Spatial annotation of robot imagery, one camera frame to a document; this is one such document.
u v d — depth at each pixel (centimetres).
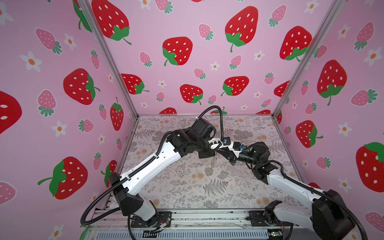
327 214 42
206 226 73
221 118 56
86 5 67
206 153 60
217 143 56
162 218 75
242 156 65
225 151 70
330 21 72
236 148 59
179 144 45
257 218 73
